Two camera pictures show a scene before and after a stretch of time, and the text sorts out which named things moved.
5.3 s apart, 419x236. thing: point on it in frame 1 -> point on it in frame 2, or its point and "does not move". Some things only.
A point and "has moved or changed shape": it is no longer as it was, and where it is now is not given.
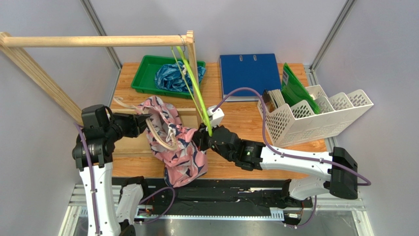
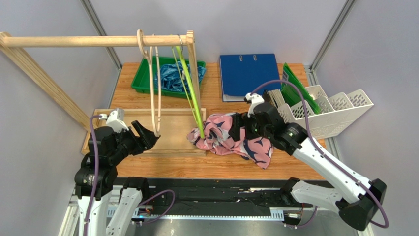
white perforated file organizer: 299,123 does not move
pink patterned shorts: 172,142 has moved or changed shape
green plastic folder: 294,89 does not move
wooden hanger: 152,133 -> 159,130
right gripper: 205,141 -> 245,124
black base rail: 215,196 does not move
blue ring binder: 259,72 does not move
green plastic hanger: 195,86 has moved or changed shape
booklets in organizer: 273,99 does not move
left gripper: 131,120 -> 146,140
